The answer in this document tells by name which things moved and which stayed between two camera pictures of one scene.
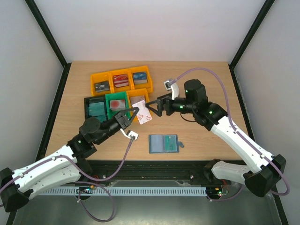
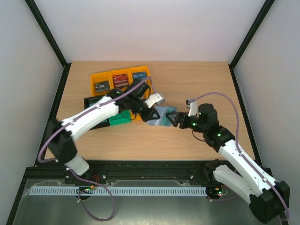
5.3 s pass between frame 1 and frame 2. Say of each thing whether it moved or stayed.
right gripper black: moved
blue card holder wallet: moved
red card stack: stayed
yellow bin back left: stayed
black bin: stayed
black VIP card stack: stayed
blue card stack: stayed
